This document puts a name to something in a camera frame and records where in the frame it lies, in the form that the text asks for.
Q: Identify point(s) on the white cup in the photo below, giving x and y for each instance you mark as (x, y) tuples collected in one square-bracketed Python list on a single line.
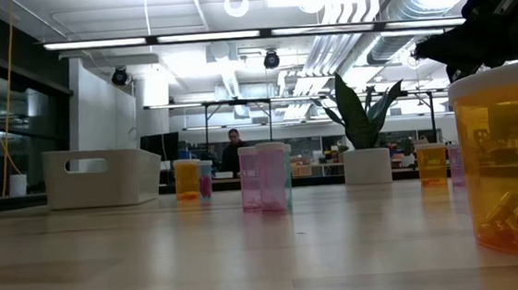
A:
[(17, 185)]

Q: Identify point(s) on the teal pill bottle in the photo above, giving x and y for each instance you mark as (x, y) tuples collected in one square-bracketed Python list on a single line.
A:
[(289, 175)]

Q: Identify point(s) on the pink pill bottle white cap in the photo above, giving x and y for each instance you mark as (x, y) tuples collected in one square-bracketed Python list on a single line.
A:
[(249, 183), (272, 181), (456, 166)]

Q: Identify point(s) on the white plastic bin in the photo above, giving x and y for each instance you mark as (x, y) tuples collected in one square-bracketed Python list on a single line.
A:
[(118, 184)]

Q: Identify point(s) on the black computer monitor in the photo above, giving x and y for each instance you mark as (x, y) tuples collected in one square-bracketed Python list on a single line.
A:
[(159, 146)]

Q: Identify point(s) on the black aluminium table frame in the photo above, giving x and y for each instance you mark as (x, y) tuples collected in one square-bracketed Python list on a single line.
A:
[(13, 202)]

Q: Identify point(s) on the green snake plant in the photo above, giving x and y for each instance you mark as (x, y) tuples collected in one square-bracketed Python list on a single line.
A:
[(354, 119)]

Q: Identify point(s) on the orange pill bottle white cap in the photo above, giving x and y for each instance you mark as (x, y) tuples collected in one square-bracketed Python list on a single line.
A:
[(432, 166), (188, 180), (505, 153)]

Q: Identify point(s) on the blue pill bottle pink pills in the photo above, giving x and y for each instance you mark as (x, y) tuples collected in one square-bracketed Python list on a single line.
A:
[(206, 186)]

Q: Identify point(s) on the silver ventilation duct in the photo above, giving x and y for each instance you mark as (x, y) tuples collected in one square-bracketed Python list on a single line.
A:
[(398, 36)]

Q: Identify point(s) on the person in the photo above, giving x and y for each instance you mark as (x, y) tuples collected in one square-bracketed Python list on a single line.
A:
[(234, 154)]

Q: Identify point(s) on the black ceiling spotlight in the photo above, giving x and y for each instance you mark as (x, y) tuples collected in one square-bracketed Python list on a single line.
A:
[(119, 76), (271, 59)]

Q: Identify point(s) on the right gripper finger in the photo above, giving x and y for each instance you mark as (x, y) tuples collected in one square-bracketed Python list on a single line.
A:
[(459, 73), (464, 47)]

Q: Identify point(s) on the white plant pot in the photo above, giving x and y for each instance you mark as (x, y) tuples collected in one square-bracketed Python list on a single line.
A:
[(367, 166)]

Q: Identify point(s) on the overhead light bar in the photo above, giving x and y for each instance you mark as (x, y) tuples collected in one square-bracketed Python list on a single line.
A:
[(151, 40)]

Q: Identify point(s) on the black background workstation frame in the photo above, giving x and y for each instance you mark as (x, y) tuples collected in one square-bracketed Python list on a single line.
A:
[(237, 102)]

